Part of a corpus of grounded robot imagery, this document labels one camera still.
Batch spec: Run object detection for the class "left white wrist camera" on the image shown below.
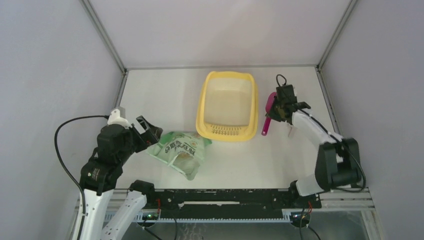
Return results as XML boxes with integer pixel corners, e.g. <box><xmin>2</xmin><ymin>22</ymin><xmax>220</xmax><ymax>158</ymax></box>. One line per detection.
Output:
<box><xmin>107</xmin><ymin>106</ymin><xmax>132</xmax><ymax>129</ymax></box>

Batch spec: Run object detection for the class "right black camera cable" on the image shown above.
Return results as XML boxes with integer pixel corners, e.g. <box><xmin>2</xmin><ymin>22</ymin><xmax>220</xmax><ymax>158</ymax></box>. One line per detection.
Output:
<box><xmin>275</xmin><ymin>74</ymin><xmax>367</xmax><ymax>240</ymax></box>

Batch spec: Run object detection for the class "green cat litter bag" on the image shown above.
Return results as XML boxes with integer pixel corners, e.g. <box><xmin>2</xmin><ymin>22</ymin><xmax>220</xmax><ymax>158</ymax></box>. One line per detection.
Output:
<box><xmin>147</xmin><ymin>131</ymin><xmax>212</xmax><ymax>181</ymax></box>

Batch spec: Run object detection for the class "left black camera cable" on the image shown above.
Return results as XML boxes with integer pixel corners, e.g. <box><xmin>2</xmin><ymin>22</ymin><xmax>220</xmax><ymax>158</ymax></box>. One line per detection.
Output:
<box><xmin>53</xmin><ymin>114</ymin><xmax>110</xmax><ymax>226</ymax></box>

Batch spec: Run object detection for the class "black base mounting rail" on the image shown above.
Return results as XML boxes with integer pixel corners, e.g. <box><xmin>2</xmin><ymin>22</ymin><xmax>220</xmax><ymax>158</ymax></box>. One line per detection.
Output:
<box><xmin>144</xmin><ymin>188</ymin><xmax>322</xmax><ymax>220</ymax></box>

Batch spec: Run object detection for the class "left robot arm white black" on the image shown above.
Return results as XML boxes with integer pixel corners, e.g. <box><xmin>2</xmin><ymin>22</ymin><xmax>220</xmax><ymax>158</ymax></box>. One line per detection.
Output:
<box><xmin>71</xmin><ymin>116</ymin><xmax>163</xmax><ymax>240</ymax></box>

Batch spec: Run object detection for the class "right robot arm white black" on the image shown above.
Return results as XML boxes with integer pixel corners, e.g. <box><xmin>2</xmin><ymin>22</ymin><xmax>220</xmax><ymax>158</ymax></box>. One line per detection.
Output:
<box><xmin>267</xmin><ymin>84</ymin><xmax>367</xmax><ymax>208</ymax></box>

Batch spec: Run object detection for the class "white slotted cable duct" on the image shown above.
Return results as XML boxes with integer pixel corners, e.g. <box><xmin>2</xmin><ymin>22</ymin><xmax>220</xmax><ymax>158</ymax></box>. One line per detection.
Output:
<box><xmin>132</xmin><ymin>211</ymin><xmax>292</xmax><ymax>223</ymax></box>

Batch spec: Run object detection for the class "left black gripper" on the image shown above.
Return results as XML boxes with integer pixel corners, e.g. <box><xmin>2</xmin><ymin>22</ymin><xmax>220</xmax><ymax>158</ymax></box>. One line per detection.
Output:
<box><xmin>117</xmin><ymin>115</ymin><xmax>163</xmax><ymax>164</ymax></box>

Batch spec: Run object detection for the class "yellow plastic litter box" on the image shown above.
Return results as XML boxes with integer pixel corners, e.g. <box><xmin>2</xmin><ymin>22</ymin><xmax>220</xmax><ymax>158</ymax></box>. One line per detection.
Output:
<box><xmin>195</xmin><ymin>71</ymin><xmax>259</xmax><ymax>142</ymax></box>

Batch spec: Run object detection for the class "black camera cable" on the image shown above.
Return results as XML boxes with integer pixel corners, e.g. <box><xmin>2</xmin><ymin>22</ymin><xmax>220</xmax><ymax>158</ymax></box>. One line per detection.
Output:
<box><xmin>275</xmin><ymin>74</ymin><xmax>367</xmax><ymax>240</ymax></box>
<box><xmin>53</xmin><ymin>114</ymin><xmax>110</xmax><ymax>226</ymax></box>

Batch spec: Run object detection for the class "pink plastic litter scoop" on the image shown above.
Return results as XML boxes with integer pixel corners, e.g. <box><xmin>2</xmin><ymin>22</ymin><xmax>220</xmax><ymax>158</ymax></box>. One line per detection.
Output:
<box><xmin>261</xmin><ymin>92</ymin><xmax>277</xmax><ymax>136</ymax></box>

